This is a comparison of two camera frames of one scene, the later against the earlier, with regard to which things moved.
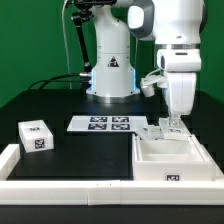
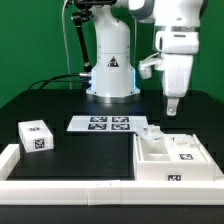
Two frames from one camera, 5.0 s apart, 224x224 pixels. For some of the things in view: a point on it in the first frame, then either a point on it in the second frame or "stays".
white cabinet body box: (171, 160) stays
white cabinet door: (175, 133) -> (185, 148)
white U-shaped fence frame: (108, 191) stays
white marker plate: (107, 123) stays
